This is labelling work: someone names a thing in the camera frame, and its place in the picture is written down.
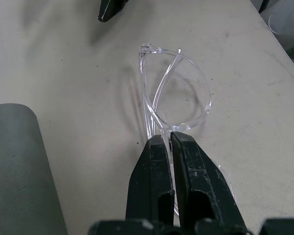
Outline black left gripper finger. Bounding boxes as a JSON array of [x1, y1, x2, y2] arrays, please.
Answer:
[[125, 135, 175, 223], [170, 131, 248, 232], [97, 0, 128, 23]]

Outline clear plastic glasses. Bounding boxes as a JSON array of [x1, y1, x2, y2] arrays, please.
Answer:
[[138, 43, 237, 218]]

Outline clear plastic cup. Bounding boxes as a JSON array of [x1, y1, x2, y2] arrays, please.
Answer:
[[268, 0, 294, 49]]

